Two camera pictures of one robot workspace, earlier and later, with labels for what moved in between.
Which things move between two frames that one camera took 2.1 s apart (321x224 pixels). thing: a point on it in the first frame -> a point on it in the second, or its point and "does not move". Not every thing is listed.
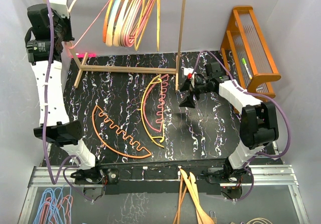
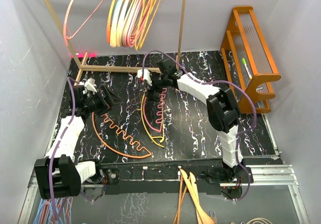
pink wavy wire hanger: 160,104 does not move
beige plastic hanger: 123,38 does not move
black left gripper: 57,16 -> 110,100
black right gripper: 188,102 -> 151,93
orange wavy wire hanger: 119,130 does not move
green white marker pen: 247,70 does not move
